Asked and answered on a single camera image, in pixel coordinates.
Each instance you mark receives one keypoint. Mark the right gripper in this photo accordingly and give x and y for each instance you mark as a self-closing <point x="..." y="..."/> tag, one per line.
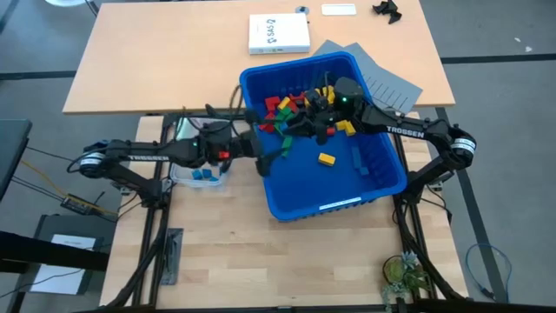
<point x="343" y="100"/>

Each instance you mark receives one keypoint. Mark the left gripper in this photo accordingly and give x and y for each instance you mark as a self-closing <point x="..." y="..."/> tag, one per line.
<point x="226" y="145"/>

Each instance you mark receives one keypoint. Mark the large blue plastic bin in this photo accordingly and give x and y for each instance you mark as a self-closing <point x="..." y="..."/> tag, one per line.
<point x="313" y="187"/>

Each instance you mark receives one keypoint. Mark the clear plastic block container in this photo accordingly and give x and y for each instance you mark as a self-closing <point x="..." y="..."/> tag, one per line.
<point x="182" y="176"/>

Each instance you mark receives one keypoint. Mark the grey divider with long slots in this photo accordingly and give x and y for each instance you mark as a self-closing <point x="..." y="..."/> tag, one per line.
<point x="391" y="87"/>

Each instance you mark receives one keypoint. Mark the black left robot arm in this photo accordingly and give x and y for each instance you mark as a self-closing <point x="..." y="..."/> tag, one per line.
<point x="143" y="156"/>

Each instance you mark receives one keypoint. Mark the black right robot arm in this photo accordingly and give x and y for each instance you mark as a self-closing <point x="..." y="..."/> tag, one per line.
<point x="417" y="130"/>

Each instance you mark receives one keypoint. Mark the long green block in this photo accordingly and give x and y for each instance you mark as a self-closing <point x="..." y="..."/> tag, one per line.
<point x="286" y="145"/>

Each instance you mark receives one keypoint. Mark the yellow cylinder block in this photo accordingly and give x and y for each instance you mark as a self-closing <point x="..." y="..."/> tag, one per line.
<point x="307" y="102"/>

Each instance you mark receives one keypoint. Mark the red arch block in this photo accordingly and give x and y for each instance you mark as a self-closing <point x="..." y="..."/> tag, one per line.
<point x="297" y="96"/>

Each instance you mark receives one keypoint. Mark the red tape marker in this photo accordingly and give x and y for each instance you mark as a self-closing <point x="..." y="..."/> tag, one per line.
<point x="223" y="155"/>

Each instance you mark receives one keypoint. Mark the black table clamp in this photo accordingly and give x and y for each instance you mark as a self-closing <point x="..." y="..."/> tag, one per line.
<point x="210" y="108"/>

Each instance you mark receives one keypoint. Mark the blue cube block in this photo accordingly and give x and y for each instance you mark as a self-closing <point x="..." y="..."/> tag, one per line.
<point x="364" y="171"/>

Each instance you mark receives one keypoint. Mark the white cardboard box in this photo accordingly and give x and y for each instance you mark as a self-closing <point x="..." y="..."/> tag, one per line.
<point x="278" y="34"/>

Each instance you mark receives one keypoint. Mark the round desk grommet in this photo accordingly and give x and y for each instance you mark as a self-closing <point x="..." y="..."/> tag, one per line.
<point x="302" y="9"/>

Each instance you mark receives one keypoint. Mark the white flat rectangular pad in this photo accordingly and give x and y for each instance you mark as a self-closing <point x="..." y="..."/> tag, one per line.
<point x="339" y="9"/>

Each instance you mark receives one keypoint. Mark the beige laminate desk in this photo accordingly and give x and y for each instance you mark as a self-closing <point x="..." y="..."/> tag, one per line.
<point x="130" y="52"/>

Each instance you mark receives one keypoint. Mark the potted succulent plant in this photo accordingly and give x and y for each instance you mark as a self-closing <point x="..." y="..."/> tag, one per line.
<point x="397" y="271"/>

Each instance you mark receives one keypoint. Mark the small electronics board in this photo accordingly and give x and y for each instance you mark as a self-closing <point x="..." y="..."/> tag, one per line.
<point x="76" y="204"/>

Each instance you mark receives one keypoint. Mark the white paper sheet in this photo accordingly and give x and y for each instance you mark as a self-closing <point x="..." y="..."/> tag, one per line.
<point x="65" y="241"/>

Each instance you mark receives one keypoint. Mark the black floor box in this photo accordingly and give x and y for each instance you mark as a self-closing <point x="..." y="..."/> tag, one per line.
<point x="45" y="224"/>

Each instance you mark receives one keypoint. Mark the black metal bar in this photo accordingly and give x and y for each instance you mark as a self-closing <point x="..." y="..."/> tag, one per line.
<point x="52" y="252"/>

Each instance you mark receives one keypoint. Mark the white round object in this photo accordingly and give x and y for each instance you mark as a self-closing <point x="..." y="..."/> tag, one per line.
<point x="65" y="2"/>

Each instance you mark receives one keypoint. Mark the black side table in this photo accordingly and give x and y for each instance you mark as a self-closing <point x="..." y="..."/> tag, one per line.
<point x="13" y="148"/>

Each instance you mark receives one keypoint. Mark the black plastic bracket part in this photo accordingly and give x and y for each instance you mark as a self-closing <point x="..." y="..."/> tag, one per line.
<point x="388" y="11"/>

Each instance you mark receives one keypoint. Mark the black aluminium rig frame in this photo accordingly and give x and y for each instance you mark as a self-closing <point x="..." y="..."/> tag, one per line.
<point x="410" y="239"/>

